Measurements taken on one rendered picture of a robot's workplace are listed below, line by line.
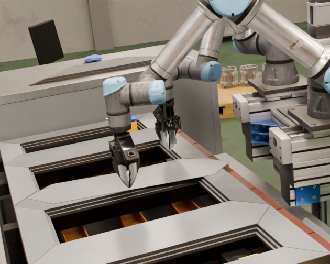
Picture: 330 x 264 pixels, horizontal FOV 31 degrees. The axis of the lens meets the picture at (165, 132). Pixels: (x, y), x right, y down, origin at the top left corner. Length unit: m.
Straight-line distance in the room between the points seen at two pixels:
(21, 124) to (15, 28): 7.13
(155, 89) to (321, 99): 0.56
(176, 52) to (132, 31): 8.04
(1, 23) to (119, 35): 1.88
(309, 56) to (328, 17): 0.43
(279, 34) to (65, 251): 0.89
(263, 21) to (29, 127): 1.44
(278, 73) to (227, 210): 0.80
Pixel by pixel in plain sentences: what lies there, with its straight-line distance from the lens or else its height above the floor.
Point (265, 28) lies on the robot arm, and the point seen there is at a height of 1.37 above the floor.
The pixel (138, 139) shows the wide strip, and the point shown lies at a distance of 2.58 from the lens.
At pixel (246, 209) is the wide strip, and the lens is 1.86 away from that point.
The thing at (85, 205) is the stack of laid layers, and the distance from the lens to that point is 2.06.
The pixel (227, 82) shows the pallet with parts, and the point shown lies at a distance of 6.04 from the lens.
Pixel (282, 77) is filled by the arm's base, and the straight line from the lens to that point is 2.47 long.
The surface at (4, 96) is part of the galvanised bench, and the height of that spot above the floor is 1.04.
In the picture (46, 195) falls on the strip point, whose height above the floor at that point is 0.85.
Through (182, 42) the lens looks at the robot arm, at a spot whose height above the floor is 1.33.
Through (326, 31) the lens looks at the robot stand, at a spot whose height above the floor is 1.28.
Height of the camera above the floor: 1.67
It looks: 18 degrees down
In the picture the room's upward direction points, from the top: 6 degrees counter-clockwise
